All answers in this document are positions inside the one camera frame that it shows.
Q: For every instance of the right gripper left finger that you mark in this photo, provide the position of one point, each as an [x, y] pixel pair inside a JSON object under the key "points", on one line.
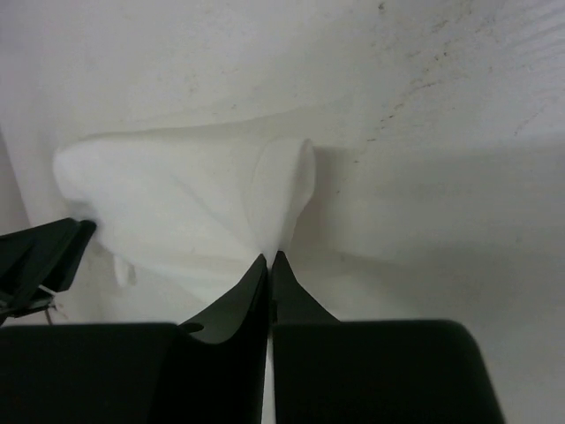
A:
{"points": [[209, 369]]}

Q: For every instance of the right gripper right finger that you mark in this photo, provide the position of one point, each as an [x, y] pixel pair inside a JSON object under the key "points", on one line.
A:
{"points": [[392, 371]]}

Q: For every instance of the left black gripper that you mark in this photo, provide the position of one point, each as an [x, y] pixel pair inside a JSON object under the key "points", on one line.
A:
{"points": [[47, 255]]}

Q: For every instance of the white tank top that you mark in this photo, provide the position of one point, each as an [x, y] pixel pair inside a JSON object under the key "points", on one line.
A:
{"points": [[189, 204]]}

